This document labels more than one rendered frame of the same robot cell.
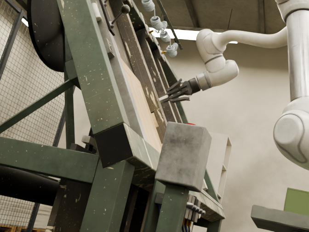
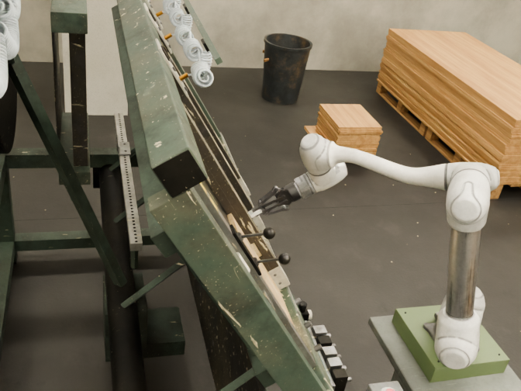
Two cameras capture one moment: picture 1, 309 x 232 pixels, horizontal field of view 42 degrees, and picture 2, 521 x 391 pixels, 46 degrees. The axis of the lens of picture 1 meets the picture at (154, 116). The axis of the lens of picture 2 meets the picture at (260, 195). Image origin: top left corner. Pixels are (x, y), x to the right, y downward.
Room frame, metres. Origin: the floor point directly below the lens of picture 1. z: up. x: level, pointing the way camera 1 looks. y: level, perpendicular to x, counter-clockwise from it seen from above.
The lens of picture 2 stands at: (0.39, 1.28, 2.58)
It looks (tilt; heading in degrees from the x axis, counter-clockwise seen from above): 31 degrees down; 321
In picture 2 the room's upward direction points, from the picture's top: 9 degrees clockwise
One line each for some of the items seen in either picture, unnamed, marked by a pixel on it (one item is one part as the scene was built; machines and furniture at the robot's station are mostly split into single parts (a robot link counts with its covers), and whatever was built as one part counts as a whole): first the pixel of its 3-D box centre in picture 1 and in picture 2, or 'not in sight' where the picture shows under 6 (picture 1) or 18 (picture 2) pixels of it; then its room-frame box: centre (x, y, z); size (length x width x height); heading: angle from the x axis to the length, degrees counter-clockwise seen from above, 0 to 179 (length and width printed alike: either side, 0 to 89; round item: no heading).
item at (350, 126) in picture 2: not in sight; (341, 133); (4.06, -2.59, 0.20); 0.61 x 0.51 x 0.40; 160
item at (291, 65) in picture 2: not in sight; (283, 69); (5.35, -2.84, 0.33); 0.54 x 0.54 x 0.65
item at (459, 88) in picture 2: not in sight; (474, 103); (3.81, -4.20, 0.39); 2.46 x 1.04 x 0.78; 160
